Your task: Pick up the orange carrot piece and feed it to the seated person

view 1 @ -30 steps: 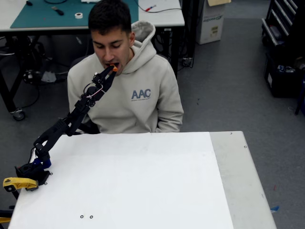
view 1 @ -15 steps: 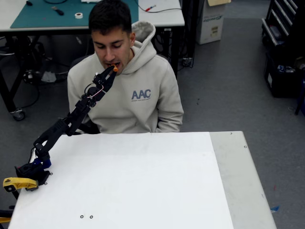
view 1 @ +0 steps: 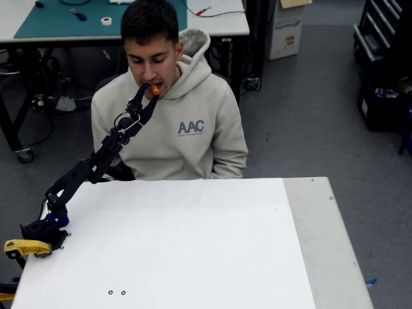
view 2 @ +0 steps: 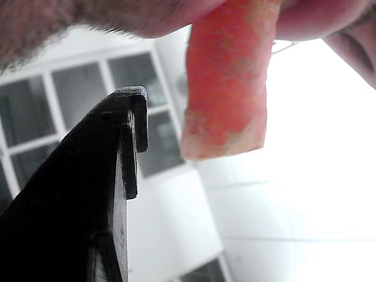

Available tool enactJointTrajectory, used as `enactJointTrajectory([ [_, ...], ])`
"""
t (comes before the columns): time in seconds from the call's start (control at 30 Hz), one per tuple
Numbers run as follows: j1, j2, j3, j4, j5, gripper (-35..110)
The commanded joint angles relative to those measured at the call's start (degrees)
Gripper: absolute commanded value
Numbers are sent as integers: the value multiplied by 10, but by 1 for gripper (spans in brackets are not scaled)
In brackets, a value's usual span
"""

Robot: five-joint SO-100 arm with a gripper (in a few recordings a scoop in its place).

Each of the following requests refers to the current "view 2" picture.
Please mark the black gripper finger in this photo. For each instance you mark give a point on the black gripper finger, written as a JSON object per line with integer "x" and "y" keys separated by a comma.
{"x": 58, "y": 205}

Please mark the small orange toy car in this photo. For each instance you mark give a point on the small orange toy car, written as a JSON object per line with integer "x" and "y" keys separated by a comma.
{"x": 226, "y": 88}

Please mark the white framed window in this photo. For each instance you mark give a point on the white framed window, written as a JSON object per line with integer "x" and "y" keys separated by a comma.
{"x": 79, "y": 88}

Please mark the man in beige hoodie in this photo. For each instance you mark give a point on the man in beige hoodie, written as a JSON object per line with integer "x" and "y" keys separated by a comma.
{"x": 88, "y": 14}

